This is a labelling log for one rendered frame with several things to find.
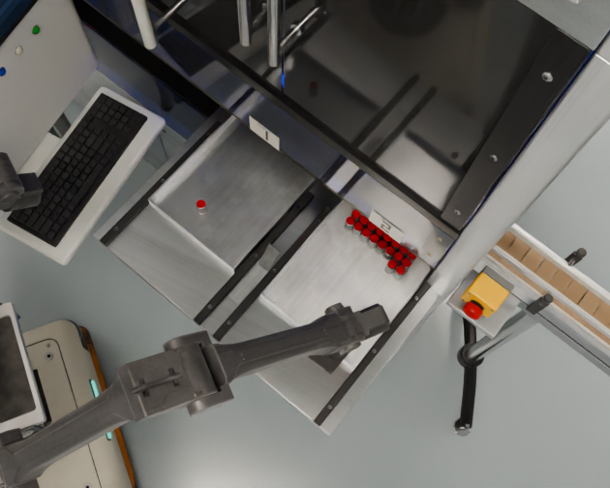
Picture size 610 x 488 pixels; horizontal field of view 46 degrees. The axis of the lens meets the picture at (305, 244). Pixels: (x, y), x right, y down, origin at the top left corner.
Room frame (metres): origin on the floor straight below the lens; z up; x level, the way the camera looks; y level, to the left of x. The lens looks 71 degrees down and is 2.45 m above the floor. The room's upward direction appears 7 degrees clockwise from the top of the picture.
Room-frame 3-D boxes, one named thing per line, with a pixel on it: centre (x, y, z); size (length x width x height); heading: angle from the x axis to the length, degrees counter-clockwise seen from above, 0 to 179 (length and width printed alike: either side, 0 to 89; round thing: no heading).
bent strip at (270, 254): (0.44, 0.10, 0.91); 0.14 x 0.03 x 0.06; 146
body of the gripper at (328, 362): (0.29, -0.08, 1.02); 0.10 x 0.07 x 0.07; 147
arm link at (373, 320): (0.31, -0.12, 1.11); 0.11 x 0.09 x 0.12; 121
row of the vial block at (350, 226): (0.55, -0.16, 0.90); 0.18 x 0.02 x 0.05; 58
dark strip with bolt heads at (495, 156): (0.49, -0.26, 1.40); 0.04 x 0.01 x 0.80; 57
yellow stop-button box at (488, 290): (0.44, -0.39, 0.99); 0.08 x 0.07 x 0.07; 147
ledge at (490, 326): (0.46, -0.43, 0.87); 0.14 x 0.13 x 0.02; 147
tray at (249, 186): (0.66, 0.17, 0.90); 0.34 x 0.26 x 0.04; 147
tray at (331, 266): (0.47, -0.12, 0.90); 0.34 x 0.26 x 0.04; 148
